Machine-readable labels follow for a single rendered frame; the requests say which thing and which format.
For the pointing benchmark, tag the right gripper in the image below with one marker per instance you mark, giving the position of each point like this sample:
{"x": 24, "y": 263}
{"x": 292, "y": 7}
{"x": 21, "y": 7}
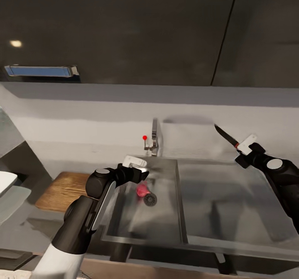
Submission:
{"x": 247, "y": 160}

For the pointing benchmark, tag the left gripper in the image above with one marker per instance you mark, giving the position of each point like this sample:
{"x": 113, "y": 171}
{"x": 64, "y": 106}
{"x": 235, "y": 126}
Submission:
{"x": 132, "y": 174}

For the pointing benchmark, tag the vidalia onion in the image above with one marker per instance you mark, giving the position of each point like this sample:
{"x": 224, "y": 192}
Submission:
{"x": 142, "y": 190}

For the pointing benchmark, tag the bowl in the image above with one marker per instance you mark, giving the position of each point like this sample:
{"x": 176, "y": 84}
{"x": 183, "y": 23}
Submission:
{"x": 6, "y": 181}

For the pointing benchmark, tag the cutting board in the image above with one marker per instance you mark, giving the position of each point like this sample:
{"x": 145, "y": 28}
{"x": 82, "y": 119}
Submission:
{"x": 65, "y": 189}

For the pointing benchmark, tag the parer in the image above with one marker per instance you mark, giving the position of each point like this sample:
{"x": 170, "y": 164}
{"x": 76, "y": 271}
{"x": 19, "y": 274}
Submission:
{"x": 227, "y": 136}

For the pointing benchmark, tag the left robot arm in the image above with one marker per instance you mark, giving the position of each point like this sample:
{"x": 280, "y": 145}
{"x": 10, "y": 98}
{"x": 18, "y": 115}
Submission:
{"x": 64, "y": 256}

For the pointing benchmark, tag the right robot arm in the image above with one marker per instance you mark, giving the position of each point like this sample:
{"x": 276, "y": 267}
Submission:
{"x": 282, "y": 175}

